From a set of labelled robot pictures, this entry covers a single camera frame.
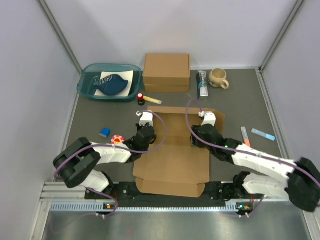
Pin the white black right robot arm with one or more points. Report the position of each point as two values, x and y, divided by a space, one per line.
295 180

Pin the blue toothpaste box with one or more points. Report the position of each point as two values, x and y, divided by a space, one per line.
202 85

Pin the folded cardboard box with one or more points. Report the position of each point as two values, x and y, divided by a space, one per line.
170 69
151 88

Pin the pink flower toy left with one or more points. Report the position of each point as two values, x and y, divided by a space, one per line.
117 139

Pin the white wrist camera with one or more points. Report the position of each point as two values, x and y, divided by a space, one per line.
145 118
208 118

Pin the brown cardboard box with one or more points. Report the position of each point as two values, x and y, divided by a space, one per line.
173 167

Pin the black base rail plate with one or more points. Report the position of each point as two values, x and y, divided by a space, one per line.
216 194

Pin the red black stamp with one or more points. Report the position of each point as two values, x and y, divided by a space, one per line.
140 99

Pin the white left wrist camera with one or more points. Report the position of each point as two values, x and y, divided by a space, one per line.
145 118

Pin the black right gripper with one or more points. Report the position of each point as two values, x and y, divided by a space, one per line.
194 143

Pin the blue small eraser block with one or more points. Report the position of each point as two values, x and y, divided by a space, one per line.
105 132

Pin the light blue marker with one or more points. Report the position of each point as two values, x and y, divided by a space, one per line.
263 134

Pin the orange grey marker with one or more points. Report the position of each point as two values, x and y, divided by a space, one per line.
245 136

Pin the yellow highlighter marker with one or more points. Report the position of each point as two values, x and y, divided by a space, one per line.
152 100

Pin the dark blue shoe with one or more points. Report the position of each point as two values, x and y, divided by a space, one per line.
111 85

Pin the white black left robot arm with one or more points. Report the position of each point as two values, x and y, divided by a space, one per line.
76 165

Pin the upper folded cardboard box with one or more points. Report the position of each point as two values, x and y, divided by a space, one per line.
170 69

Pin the teal plastic bin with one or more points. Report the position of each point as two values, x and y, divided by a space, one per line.
85 86

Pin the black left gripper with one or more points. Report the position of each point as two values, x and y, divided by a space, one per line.
139 127

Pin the grey slotted cable duct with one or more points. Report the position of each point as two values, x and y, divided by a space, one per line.
101 207

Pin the lower folded cardboard box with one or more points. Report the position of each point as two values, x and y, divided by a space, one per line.
151 88

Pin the beige ceramic mug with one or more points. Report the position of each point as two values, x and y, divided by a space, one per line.
218 78

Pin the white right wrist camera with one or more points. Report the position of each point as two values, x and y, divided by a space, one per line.
208 118

